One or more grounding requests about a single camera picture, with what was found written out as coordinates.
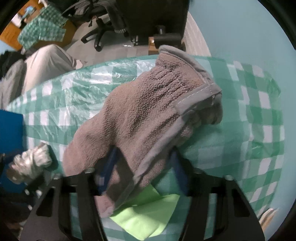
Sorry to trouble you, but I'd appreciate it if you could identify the lime green microfibre cloth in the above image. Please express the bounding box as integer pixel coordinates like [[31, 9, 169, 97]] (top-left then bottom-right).
[[111, 185, 180, 240]]

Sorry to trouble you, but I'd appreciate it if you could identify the grey fleece mitt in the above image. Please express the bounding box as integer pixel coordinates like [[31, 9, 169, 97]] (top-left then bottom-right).
[[63, 45, 223, 217]]

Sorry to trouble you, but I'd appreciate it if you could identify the blue cardboard box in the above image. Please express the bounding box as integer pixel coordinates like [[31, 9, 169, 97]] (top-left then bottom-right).
[[0, 110, 25, 193]]

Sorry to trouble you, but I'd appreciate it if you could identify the grey quilted duvet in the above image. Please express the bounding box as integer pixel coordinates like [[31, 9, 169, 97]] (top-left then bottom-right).
[[0, 59, 27, 109]]

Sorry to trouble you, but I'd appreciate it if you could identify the green checkered cloth on box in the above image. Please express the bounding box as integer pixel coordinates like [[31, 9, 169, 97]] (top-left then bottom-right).
[[18, 5, 68, 50]]

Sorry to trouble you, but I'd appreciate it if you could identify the black office chair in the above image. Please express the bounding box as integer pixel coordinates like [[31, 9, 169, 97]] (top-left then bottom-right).
[[62, 0, 129, 52]]

